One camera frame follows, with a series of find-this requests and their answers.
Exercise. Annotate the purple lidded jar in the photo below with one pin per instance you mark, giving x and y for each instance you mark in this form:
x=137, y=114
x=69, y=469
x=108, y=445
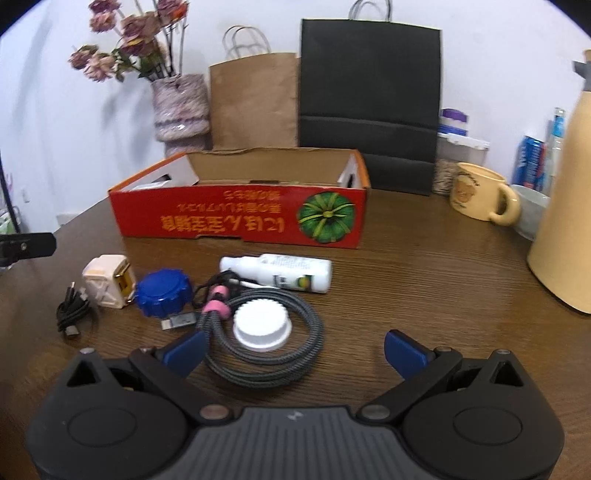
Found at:
x=455, y=120

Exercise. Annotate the translucent plastic box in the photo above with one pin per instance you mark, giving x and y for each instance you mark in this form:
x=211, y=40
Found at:
x=147, y=185

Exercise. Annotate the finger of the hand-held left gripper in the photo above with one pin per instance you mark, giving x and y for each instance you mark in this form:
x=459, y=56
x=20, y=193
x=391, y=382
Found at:
x=32, y=244

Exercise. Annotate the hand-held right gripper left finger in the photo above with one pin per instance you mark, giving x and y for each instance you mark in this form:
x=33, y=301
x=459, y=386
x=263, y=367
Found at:
x=187, y=353

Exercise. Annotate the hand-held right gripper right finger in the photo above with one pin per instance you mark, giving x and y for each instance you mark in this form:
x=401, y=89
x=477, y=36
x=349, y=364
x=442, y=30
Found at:
x=406, y=353

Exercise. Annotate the brown paper bag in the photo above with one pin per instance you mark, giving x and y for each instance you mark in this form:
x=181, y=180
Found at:
x=254, y=101

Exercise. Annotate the clear seed container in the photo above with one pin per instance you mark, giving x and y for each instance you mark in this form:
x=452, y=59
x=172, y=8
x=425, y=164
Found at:
x=445, y=177

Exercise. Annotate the yellow thermos jug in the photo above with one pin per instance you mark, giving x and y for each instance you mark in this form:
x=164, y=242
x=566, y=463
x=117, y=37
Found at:
x=563, y=230

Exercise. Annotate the blue plastic cap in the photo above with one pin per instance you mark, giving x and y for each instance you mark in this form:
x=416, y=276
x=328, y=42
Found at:
x=161, y=290

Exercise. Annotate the dried pink flowers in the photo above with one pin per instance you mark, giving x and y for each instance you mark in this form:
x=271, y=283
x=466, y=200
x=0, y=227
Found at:
x=134, y=32

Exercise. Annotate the black stand pole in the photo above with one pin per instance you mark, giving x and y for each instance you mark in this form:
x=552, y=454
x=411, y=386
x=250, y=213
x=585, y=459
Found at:
x=10, y=203

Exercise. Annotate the grey small bowl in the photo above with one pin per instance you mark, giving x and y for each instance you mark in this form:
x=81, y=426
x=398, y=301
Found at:
x=531, y=207

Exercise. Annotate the white spray bottle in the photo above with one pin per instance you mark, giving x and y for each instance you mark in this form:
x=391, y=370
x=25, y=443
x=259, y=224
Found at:
x=286, y=270

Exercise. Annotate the blue drink can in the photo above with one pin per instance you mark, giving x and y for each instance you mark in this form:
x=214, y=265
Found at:
x=531, y=161

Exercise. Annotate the pink mottled ceramic vase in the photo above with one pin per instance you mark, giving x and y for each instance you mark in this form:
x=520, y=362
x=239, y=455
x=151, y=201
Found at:
x=180, y=110

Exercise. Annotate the white plastic cap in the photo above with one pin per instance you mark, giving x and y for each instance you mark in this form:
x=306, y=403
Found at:
x=261, y=323

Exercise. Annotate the red cardboard box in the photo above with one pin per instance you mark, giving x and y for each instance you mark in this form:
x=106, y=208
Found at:
x=231, y=221

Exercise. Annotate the yellow bear mug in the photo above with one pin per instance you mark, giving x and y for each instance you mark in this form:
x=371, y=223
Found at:
x=471, y=194

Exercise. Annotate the white power adapter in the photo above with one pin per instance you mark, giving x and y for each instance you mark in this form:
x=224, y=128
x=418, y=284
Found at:
x=104, y=281

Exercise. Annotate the clear blue bottle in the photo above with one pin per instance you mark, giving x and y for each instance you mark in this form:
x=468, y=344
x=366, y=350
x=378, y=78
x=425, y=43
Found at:
x=554, y=147

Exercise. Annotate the black paper bag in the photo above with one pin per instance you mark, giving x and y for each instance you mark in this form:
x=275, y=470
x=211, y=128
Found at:
x=369, y=92

